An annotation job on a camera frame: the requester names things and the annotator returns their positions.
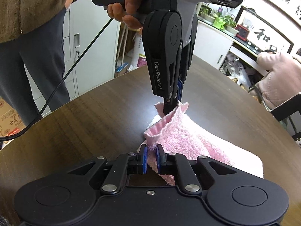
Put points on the pink towel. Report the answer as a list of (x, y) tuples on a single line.
[(188, 136)]

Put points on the red printed cardboard box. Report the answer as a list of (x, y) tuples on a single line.
[(10, 124)]

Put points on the person's brown jacket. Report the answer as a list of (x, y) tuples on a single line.
[(30, 7)]

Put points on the white sack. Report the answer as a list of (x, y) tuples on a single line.
[(137, 51)]

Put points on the black office chair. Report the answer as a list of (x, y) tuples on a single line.
[(289, 108)]

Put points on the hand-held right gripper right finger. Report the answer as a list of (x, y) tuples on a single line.
[(158, 157)]

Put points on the large framed calligraphy picture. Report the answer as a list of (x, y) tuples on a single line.
[(282, 2)]

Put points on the green bag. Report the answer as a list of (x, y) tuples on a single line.
[(218, 23)]

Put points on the potted plant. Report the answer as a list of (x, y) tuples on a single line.
[(205, 13), (231, 26)]

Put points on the person's grey trousers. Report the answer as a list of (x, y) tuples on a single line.
[(21, 75)]

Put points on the white metal cabinet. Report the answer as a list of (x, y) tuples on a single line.
[(94, 58)]

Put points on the pile of white plastic bags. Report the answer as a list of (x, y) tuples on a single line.
[(232, 68)]

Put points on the red blender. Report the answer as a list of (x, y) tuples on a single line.
[(242, 31)]

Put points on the white desk counter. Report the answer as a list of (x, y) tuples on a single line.
[(211, 44)]

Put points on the person's left hand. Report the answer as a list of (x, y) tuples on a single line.
[(134, 4)]

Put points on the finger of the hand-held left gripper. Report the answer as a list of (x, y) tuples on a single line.
[(162, 75), (185, 61)]

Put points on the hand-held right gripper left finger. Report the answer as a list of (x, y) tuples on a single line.
[(143, 157)]

